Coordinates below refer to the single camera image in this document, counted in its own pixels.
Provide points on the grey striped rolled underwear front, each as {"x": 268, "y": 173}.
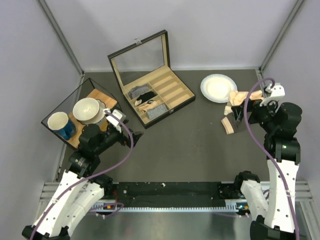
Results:
{"x": 156, "y": 112}

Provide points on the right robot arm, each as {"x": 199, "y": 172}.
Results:
{"x": 274, "y": 216}

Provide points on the grey striped rolled underwear back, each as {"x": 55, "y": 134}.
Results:
{"x": 138, "y": 90}

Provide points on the blue white mug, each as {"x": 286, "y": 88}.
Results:
{"x": 60, "y": 123}

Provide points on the black frame wooden shelf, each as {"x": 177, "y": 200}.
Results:
{"x": 89, "y": 88}

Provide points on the peach cloth pile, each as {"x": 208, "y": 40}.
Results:
{"x": 236, "y": 98}

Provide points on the grey slotted cable duct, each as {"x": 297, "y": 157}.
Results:
{"x": 228, "y": 206}

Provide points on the grey underwear white waistband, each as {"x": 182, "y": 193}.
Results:
{"x": 233, "y": 119}

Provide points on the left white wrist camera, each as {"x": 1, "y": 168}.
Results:
{"x": 115, "y": 117}

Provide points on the grey striped rolled underwear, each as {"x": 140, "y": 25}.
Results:
{"x": 156, "y": 112}
{"x": 138, "y": 90}

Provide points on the cream ceramic bowl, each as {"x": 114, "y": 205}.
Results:
{"x": 85, "y": 109}

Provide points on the white paper plate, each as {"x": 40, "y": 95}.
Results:
{"x": 217, "y": 88}

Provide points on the scalloped grey dish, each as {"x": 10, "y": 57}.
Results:
{"x": 98, "y": 117}

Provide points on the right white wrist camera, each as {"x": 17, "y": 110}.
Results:
{"x": 273, "y": 93}

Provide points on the black compartment storage box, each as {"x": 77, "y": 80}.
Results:
{"x": 147, "y": 61}

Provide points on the black rolled underwear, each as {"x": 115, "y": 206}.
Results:
{"x": 146, "y": 96}

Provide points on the beige rolled underwear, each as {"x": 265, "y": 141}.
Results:
{"x": 143, "y": 107}

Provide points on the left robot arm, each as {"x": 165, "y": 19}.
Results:
{"x": 80, "y": 187}

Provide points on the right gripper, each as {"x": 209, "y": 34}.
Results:
{"x": 238, "y": 111}

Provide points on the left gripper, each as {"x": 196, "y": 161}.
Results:
{"x": 124, "y": 140}

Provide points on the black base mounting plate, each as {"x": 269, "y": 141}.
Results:
{"x": 173, "y": 194}

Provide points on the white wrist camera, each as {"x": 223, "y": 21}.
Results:
{"x": 115, "y": 117}
{"x": 273, "y": 93}

